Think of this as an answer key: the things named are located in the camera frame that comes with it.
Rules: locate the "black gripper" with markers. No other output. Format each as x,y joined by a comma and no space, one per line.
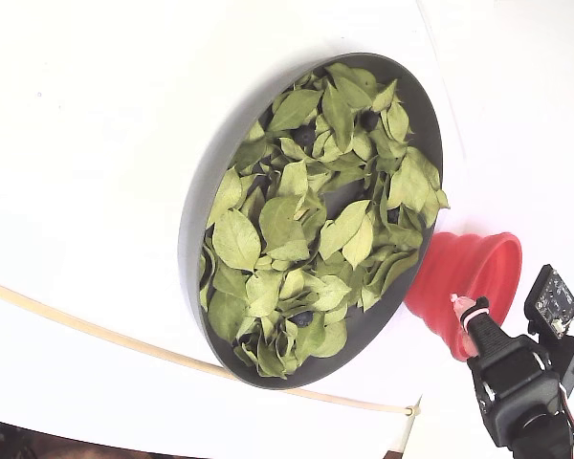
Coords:
501,365

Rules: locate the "dark blueberry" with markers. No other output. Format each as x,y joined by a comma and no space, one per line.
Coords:
306,136
302,318
369,120

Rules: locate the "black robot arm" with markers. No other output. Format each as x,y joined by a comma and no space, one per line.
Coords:
555,444

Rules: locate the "red collapsible silicone cup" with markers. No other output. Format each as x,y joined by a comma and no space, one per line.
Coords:
459,268

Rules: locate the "pile of green leaves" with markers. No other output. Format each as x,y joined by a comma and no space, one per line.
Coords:
277,220

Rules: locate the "dark grey round bowl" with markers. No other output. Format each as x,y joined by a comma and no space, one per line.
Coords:
189,248

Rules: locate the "long wooden dowel rod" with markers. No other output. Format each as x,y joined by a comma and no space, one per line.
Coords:
172,358

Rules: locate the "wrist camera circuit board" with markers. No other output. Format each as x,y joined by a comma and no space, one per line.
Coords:
552,299

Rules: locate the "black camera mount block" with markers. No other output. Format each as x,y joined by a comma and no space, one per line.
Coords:
567,363

